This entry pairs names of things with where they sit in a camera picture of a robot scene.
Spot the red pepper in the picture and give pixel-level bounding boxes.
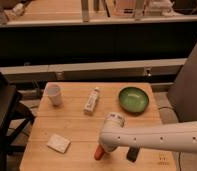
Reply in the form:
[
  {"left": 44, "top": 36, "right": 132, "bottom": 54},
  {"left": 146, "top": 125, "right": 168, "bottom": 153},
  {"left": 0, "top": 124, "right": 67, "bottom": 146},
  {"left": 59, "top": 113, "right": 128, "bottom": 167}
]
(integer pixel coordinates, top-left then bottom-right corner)
[{"left": 94, "top": 145, "right": 105, "bottom": 160}]

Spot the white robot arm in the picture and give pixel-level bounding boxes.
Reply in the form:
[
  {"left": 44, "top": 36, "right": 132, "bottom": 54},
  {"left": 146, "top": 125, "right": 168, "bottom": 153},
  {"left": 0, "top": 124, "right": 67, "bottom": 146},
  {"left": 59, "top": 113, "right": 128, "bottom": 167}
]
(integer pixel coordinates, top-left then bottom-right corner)
[{"left": 98, "top": 112, "right": 197, "bottom": 154}]

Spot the green ceramic bowl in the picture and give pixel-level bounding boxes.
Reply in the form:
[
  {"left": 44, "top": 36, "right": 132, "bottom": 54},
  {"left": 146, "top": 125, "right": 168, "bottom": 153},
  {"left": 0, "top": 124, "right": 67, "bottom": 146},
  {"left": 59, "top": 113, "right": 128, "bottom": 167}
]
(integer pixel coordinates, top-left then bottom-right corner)
[{"left": 118, "top": 87, "right": 149, "bottom": 113}]

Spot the white plastic bottle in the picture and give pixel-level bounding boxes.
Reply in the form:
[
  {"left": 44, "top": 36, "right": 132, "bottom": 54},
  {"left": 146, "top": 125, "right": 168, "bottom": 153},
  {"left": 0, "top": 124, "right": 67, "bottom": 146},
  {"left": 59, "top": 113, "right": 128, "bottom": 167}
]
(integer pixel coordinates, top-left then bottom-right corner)
[{"left": 84, "top": 87, "right": 100, "bottom": 115}]

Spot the white cup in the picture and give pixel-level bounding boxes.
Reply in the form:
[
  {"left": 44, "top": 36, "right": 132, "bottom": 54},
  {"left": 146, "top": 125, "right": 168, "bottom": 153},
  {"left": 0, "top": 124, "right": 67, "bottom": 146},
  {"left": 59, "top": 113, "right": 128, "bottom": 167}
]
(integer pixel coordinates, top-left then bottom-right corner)
[{"left": 45, "top": 84, "right": 62, "bottom": 106}]

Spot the white folded cloth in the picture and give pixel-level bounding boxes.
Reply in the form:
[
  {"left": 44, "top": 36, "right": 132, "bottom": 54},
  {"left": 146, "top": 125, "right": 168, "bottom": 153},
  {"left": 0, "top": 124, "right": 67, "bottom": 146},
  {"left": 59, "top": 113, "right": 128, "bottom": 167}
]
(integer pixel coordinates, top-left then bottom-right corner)
[{"left": 47, "top": 134, "right": 70, "bottom": 154}]

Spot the black phone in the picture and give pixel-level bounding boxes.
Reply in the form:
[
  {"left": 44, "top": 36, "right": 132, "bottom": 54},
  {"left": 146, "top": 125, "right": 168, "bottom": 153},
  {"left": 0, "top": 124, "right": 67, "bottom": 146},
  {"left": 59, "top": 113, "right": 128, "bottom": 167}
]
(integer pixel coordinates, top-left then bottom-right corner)
[{"left": 126, "top": 148, "right": 140, "bottom": 162}]

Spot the grey panel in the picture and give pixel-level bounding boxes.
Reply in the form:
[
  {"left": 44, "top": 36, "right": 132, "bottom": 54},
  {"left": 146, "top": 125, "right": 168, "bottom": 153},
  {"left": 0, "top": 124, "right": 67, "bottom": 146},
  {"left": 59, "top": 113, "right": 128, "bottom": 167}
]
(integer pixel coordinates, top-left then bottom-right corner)
[{"left": 167, "top": 43, "right": 197, "bottom": 122}]

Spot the black side stand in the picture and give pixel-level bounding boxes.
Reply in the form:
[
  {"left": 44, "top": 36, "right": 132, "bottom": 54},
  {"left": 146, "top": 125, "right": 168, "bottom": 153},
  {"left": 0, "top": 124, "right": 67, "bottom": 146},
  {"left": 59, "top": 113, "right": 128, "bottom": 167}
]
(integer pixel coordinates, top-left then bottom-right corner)
[{"left": 0, "top": 71, "right": 35, "bottom": 171}]

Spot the metal rail beam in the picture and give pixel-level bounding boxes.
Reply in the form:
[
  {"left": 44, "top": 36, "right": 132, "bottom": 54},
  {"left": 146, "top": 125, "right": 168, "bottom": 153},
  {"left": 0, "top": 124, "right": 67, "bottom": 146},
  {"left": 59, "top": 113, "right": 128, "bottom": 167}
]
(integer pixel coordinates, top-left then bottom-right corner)
[{"left": 0, "top": 58, "right": 186, "bottom": 83}]

